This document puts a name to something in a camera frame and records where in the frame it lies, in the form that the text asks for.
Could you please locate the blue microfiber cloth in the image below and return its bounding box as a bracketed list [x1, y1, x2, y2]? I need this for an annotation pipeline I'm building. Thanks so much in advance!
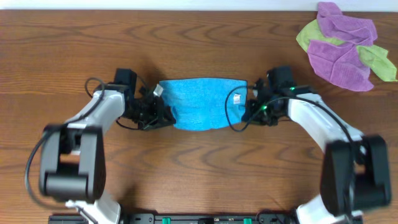
[159, 78, 248, 131]

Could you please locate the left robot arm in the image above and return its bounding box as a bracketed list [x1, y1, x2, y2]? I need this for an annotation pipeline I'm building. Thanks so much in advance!
[38, 68, 175, 223]

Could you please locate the purple microfiber cloth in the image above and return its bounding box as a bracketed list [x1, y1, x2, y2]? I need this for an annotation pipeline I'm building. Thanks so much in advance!
[307, 2, 377, 91]

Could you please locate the green microfiber cloth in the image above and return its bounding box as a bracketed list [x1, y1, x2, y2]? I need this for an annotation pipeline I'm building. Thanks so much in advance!
[296, 20, 397, 82]

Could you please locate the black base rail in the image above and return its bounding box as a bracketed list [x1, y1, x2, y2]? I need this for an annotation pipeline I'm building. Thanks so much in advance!
[48, 212, 299, 224]

